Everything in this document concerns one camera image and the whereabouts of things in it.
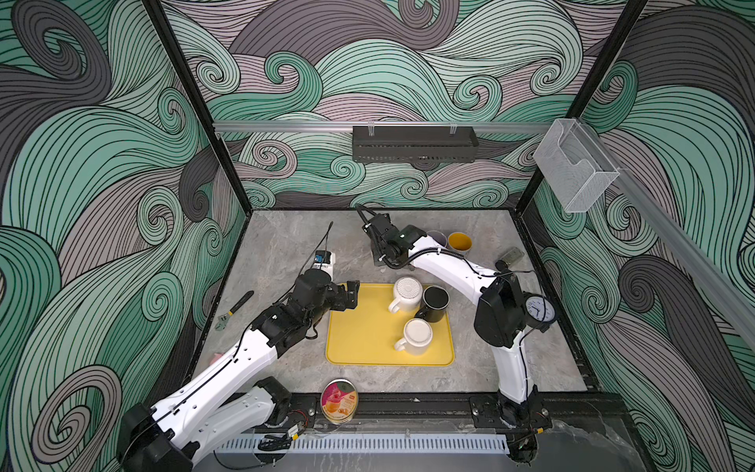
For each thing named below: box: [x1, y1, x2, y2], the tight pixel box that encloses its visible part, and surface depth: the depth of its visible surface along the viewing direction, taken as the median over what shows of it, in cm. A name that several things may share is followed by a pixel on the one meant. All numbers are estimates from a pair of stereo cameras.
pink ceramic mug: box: [426, 230, 449, 247], surface depth 100 cm
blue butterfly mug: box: [447, 232, 473, 256], surface depth 99 cm
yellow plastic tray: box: [325, 283, 456, 367], surface depth 87 cm
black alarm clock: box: [522, 293, 558, 334], surface depth 90 cm
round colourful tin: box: [320, 378, 359, 425], surface depth 73 cm
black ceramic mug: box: [414, 285, 451, 323], surface depth 85 cm
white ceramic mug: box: [394, 317, 434, 357], surface depth 81 cm
